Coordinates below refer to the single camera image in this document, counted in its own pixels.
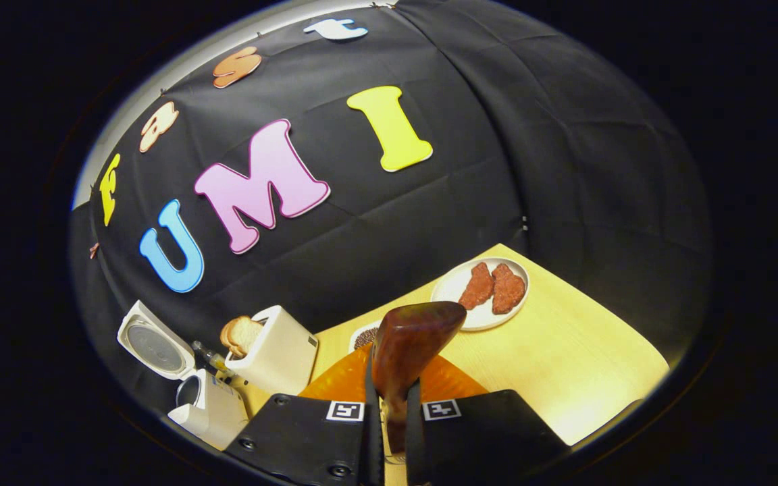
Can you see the white divided bean dish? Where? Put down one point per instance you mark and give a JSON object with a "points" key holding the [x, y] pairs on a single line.
{"points": [[364, 336]]}

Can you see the white toaster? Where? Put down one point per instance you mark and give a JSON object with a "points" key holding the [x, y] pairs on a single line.
{"points": [[281, 358]]}

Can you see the small glass bottle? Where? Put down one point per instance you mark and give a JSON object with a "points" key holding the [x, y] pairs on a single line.
{"points": [[210, 356]]}

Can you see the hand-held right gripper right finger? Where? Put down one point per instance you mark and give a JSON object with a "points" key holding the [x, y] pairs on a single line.
{"points": [[490, 439]]}

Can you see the white round plate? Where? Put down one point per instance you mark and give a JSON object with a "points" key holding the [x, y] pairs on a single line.
{"points": [[453, 287]]}

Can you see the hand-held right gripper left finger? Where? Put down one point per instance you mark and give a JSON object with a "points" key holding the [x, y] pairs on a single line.
{"points": [[301, 439]]}

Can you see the black backdrop cloth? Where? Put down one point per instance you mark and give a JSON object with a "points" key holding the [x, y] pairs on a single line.
{"points": [[497, 135]]}

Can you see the brown wooden spoon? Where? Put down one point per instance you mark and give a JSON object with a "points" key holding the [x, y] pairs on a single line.
{"points": [[409, 344]]}

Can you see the toasted bread slice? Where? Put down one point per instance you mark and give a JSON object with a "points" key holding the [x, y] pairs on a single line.
{"points": [[225, 335], [247, 334]]}

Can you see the white rice cooker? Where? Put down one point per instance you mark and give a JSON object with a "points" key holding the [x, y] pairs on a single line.
{"points": [[217, 412]]}

